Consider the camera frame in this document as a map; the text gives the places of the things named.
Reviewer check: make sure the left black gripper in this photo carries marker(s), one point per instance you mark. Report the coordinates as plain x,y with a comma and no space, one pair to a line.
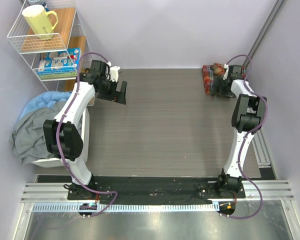
119,96

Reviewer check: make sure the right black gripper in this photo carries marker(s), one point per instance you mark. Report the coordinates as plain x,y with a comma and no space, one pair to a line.
217,81

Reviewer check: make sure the plaid flannel shirt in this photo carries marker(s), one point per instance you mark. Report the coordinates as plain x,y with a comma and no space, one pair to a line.
211,75

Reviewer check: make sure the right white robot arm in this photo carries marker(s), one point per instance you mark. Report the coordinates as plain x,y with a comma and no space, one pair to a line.
248,117

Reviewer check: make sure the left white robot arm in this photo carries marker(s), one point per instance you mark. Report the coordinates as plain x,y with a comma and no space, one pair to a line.
61,134

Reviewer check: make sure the blue picture box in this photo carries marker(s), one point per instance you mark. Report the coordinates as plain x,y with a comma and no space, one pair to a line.
58,64

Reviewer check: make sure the light blue shirt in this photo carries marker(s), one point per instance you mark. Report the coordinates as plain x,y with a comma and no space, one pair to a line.
45,100

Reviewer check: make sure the white laundry basket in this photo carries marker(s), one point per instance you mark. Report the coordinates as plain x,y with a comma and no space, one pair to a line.
83,140

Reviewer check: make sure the yellow mug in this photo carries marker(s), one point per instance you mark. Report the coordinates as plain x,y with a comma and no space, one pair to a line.
38,19

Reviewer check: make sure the grey shirt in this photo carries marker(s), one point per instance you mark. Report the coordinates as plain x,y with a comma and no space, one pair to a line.
28,138

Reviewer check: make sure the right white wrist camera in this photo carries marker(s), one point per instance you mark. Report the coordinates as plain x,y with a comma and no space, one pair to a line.
226,71

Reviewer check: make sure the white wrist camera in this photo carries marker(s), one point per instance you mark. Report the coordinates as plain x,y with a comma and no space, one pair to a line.
226,71
114,72

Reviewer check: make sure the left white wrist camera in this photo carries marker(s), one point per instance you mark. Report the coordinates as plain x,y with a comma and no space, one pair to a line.
114,72

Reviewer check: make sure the white wire shelf rack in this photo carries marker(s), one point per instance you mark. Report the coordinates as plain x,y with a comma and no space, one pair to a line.
68,34

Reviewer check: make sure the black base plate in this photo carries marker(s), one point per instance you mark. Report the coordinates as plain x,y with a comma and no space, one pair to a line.
153,191

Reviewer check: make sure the aluminium frame rail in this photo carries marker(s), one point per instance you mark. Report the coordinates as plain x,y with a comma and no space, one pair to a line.
270,190

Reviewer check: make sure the white slotted cable duct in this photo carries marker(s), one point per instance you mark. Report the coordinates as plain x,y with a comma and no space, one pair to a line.
80,207

